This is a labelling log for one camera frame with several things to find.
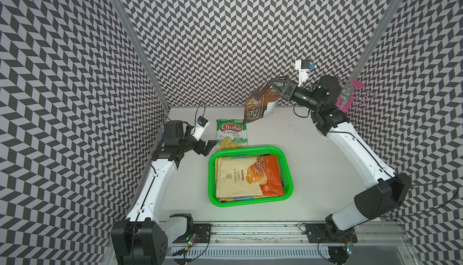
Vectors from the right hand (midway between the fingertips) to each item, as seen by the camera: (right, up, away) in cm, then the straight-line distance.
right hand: (270, 84), depth 65 cm
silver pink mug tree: (+43, 0, +21) cm, 48 cm away
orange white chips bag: (-7, -38, +15) cm, 42 cm away
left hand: (-26, -20, +14) cm, 36 cm away
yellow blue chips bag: (-12, -46, +10) cm, 49 cm away
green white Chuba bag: (-17, -21, +39) cm, 47 cm away
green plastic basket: (+10, -37, +16) cm, 42 cm away
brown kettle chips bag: (-2, -6, +9) cm, 11 cm away
